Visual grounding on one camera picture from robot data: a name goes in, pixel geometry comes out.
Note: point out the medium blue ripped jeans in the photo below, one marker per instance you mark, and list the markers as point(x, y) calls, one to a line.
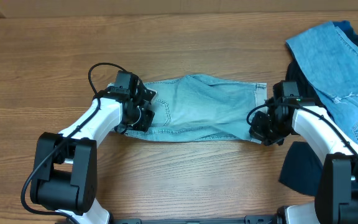
point(327, 55)

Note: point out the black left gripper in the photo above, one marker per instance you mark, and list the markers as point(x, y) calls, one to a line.
point(144, 125)

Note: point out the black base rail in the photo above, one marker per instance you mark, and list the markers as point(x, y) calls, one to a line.
point(248, 219)

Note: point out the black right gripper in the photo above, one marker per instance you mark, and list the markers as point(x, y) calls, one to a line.
point(260, 128)

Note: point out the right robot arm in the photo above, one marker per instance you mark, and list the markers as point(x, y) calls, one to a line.
point(336, 200)

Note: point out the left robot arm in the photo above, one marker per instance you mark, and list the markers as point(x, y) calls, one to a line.
point(64, 179)

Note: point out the light blue denim shorts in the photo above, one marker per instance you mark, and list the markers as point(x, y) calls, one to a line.
point(200, 107)

